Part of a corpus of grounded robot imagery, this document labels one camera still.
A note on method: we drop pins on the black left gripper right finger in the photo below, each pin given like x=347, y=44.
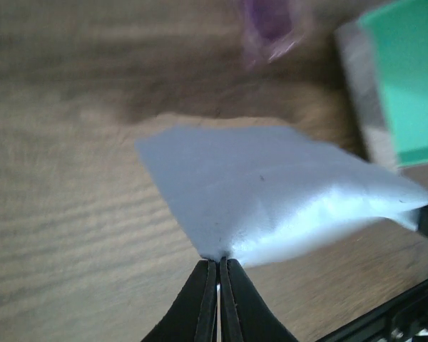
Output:
x=244, y=316

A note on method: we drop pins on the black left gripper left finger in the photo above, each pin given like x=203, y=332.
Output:
x=192, y=317

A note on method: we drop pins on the light blue cleaning cloth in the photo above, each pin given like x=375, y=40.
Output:
x=264, y=194

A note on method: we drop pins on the grey hard glasses case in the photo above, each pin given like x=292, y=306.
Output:
x=384, y=55

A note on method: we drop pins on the pink transparent sunglasses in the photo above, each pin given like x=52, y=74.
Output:
x=271, y=28

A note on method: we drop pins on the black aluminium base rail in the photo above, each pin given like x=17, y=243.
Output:
x=398, y=319

